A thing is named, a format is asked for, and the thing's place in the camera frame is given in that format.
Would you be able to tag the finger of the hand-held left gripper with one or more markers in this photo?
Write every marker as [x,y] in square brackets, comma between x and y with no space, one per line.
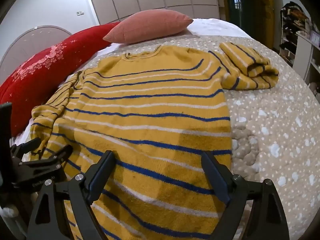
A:
[53,158]
[27,145]

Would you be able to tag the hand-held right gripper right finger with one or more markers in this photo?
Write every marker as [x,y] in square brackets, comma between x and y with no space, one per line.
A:
[217,180]

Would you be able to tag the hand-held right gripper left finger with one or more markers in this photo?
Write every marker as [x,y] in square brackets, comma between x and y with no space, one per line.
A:
[96,182]

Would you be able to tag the yellow striped towel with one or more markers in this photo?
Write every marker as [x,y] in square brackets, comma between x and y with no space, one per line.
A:
[150,105]

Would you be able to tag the pile of dark clothes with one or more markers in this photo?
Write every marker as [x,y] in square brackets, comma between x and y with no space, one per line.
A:
[293,12]

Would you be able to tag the red embroidered bolster pillow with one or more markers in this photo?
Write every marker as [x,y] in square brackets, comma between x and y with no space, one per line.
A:
[42,75]

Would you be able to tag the beige dotted quilt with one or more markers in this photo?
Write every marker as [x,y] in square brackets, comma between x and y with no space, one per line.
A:
[275,120]

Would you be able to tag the round padded headboard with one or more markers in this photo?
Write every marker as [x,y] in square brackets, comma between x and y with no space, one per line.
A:
[32,40]

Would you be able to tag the white shelf unit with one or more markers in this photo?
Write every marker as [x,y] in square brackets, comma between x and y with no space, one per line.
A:
[305,52]

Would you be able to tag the pink pillow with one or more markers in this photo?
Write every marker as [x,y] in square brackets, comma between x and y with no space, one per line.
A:
[150,25]

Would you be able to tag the yellow wooden door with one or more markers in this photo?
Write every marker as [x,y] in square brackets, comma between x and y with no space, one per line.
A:
[262,10]

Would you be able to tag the wall light switch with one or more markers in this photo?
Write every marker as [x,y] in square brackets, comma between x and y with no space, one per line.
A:
[80,13]

